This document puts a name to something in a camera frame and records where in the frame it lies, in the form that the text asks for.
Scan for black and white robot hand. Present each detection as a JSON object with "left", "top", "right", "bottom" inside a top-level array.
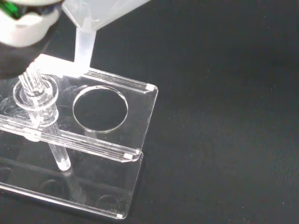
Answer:
[{"left": 0, "top": 0, "right": 64, "bottom": 48}]

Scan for clear acrylic funnel stand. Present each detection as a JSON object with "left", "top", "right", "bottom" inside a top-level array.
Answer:
[{"left": 0, "top": 53, "right": 159, "bottom": 220}]

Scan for black bench cloth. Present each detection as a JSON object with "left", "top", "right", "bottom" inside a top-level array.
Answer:
[{"left": 0, "top": 0, "right": 299, "bottom": 224}]

